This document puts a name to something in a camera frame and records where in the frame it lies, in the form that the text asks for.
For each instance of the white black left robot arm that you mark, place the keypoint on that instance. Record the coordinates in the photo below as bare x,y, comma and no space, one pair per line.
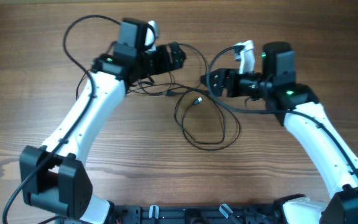
53,175

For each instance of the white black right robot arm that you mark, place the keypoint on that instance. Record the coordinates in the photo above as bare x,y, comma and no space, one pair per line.
300,111

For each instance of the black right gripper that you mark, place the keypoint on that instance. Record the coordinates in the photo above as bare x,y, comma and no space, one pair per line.
229,83

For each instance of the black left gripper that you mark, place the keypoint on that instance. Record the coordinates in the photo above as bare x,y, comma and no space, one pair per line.
169,58

